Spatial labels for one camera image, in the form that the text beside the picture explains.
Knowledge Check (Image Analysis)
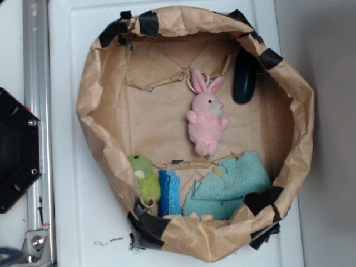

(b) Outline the blue sponge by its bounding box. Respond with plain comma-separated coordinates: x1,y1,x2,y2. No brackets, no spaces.
158,169,181,217

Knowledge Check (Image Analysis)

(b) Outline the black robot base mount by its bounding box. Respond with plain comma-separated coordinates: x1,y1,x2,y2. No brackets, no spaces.
1,88,41,214

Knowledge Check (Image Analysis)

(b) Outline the light blue folded towel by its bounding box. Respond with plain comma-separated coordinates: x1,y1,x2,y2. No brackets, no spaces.
182,151,271,220

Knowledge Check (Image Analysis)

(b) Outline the dark green oval object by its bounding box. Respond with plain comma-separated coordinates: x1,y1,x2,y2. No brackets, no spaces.
233,48,256,104

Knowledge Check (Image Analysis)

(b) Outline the pink plush bunny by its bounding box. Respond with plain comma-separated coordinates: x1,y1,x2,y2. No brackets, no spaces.
186,69,229,157

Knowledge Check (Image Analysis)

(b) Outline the white tray board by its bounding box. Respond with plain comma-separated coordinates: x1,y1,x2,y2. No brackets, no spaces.
48,1,304,266

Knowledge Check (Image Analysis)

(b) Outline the green plush bird toy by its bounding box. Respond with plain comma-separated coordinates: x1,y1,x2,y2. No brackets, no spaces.
128,152,161,215

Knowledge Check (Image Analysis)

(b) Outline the brown paper bag bin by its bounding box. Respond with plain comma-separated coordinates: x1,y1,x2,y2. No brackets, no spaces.
76,6,314,262

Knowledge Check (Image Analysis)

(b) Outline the aluminium frame rail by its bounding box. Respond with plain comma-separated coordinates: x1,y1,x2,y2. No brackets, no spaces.
22,1,57,266

